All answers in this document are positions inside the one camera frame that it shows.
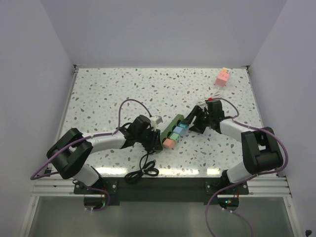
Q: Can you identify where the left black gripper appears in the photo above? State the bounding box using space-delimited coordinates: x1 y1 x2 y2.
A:
136 126 162 151

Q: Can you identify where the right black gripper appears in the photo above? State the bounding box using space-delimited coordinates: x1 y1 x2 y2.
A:
181 106 213 134

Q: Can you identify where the teal plug cube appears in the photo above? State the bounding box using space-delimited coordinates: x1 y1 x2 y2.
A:
178 121 190 129

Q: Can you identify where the green power strip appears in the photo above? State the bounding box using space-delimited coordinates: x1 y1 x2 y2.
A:
160 114 184 144

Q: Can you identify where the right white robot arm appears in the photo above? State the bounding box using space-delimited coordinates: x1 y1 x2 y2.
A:
181 99 283 194

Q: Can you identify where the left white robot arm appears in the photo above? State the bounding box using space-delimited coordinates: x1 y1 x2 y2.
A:
46 115 162 194

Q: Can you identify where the salmon plug cube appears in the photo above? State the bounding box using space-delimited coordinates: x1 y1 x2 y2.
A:
162 138 175 149

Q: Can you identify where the blue plug cube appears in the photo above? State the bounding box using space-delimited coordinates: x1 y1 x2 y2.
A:
173 126 185 136

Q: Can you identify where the green plug cube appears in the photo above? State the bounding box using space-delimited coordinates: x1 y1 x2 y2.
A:
168 132 180 143

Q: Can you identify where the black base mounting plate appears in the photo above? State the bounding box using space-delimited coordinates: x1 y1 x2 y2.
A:
73 176 250 206

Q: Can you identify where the pink cube charger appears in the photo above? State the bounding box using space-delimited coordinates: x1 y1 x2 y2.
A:
215 68 231 87

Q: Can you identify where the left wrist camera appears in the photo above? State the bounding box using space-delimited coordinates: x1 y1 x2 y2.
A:
150 116 163 127

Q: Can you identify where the black power strip cable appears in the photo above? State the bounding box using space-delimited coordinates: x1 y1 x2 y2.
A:
124 152 159 184

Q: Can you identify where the white coiled cable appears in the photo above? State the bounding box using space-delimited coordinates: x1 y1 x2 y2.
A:
197 85 224 108

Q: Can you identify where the aluminium frame rail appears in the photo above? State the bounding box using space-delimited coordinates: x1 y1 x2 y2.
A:
31 65 80 197

